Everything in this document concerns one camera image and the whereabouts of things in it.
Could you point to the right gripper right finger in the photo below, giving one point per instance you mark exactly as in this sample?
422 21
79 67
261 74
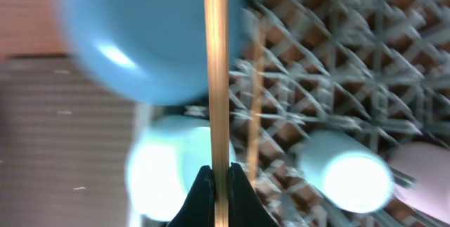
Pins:
245 209

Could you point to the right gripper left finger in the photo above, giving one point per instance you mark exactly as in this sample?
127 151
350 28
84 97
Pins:
198 208

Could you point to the light blue bowl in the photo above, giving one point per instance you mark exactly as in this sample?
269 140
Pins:
163 163

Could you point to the light blue cup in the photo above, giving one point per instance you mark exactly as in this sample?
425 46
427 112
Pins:
346 172

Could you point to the large blue plate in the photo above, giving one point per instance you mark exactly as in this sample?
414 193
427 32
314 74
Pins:
148 51

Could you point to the pink cup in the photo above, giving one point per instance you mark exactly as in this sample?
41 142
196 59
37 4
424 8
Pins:
429 165

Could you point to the wooden chopstick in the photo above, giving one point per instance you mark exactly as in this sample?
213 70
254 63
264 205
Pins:
216 29

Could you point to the grey dishwasher rack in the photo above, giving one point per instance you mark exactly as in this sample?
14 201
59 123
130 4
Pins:
377 70

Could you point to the brown serving tray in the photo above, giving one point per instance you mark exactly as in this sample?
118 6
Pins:
63 144

